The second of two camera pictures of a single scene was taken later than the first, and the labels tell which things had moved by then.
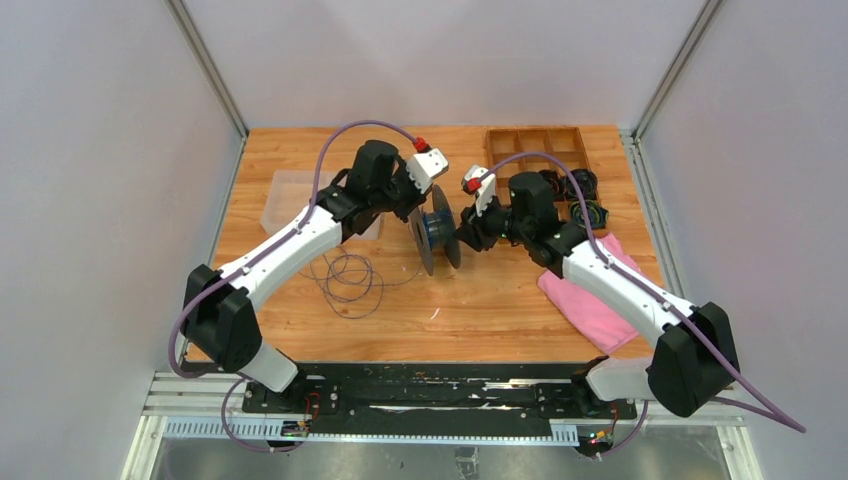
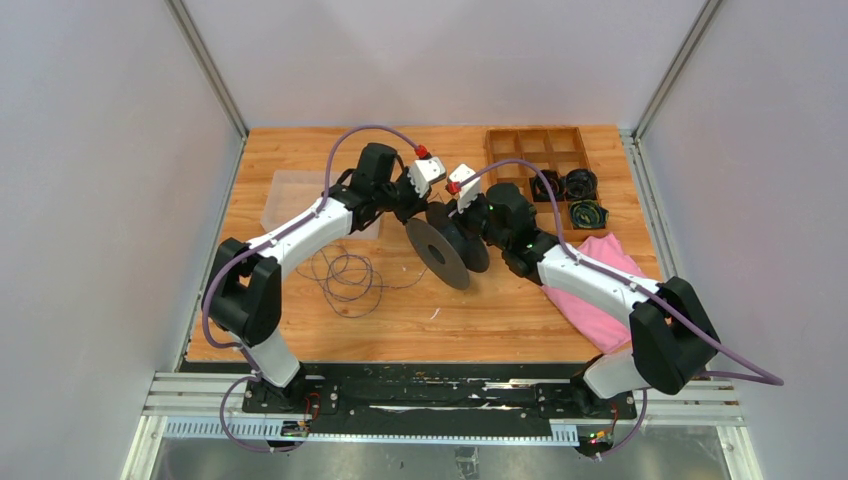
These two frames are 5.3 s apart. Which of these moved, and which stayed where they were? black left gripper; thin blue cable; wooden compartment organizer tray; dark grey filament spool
Moved: dark grey filament spool
Stayed: wooden compartment organizer tray; black left gripper; thin blue cable
